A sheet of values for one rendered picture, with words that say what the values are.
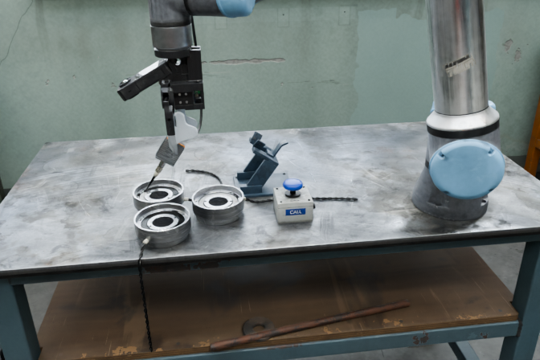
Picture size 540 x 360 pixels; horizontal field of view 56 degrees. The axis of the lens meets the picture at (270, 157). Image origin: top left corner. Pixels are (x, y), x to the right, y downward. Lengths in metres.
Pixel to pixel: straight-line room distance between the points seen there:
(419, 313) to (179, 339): 0.53
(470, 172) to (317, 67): 1.84
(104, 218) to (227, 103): 1.64
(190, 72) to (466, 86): 0.49
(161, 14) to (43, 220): 0.48
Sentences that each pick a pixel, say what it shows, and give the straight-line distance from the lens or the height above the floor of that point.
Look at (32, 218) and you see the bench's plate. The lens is 1.15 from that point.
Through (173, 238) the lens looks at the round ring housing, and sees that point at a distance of 0.95.
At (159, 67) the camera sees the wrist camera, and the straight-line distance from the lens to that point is 0.99.
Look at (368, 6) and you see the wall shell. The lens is 2.66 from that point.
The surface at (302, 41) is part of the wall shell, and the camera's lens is 2.60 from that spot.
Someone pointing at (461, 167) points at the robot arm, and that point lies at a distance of 0.88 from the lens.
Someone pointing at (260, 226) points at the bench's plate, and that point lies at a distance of 1.01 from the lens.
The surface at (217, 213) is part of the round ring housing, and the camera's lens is 0.99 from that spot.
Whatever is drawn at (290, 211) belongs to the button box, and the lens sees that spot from 1.00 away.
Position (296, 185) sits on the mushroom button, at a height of 0.87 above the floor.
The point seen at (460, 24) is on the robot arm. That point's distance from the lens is 0.84.
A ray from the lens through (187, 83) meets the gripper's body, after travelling 0.98.
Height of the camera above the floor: 1.33
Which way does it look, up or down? 24 degrees down
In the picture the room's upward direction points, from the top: 1 degrees counter-clockwise
